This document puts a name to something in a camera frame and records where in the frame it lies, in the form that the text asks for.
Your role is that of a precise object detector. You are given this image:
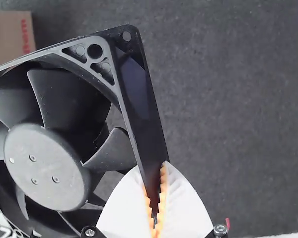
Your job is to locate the black mat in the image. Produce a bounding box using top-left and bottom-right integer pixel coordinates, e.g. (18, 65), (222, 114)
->
(0, 0), (298, 238)

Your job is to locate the black square fan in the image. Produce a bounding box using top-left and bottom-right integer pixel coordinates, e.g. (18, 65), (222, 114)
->
(0, 24), (231, 238)

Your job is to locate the cardboard box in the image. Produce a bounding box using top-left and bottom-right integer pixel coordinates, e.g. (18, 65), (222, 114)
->
(0, 11), (37, 71)

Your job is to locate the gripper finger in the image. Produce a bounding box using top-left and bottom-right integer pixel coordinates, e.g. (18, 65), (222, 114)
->
(80, 167), (156, 238)
(155, 160), (229, 238)

